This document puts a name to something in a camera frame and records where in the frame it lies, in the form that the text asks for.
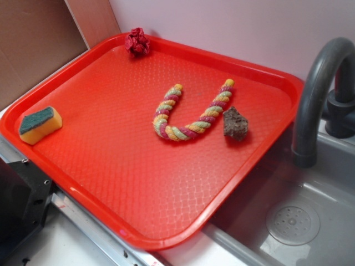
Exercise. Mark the brown grey rock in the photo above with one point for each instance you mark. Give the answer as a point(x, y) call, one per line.
point(236, 126)

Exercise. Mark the crumpled red paper ball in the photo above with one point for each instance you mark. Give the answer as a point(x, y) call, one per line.
point(136, 43)

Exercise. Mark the silver aluminium rail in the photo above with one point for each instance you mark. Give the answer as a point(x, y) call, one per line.
point(72, 236)

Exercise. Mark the yellow sponge green scourer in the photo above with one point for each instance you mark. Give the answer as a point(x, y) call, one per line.
point(36, 126)

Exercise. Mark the grey plastic toy sink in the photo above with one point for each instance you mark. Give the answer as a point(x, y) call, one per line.
point(281, 214)

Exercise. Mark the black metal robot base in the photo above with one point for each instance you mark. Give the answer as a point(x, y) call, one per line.
point(25, 196)

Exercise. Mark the red plastic tray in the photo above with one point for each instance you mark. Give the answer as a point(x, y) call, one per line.
point(152, 192)

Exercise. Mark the brown cardboard panel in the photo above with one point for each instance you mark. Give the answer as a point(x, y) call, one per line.
point(40, 37)

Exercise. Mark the grey curved toy faucet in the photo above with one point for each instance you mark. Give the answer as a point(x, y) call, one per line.
point(328, 94)

